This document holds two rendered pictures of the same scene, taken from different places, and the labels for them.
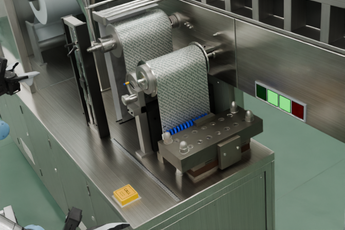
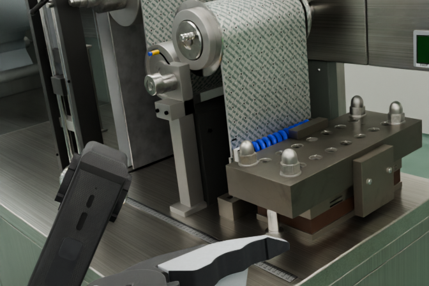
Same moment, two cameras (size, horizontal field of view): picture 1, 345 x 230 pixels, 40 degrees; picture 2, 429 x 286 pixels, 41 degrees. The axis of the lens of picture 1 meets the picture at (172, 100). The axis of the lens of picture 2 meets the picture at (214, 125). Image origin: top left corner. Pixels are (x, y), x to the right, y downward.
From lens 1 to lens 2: 0.86 m
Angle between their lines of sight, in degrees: 14
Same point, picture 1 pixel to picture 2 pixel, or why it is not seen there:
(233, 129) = (374, 135)
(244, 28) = not seen: outside the picture
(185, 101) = (270, 90)
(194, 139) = (302, 155)
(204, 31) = not seen: outside the picture
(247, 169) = (410, 215)
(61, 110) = (13, 165)
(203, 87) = (299, 66)
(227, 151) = (373, 176)
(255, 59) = not seen: outside the picture
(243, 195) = (403, 276)
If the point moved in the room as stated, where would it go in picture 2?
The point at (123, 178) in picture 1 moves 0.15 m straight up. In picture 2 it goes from (155, 253) to (142, 176)
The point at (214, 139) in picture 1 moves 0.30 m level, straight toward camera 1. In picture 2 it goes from (345, 152) to (415, 228)
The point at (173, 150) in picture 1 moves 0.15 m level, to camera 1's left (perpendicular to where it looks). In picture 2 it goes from (265, 173) to (180, 189)
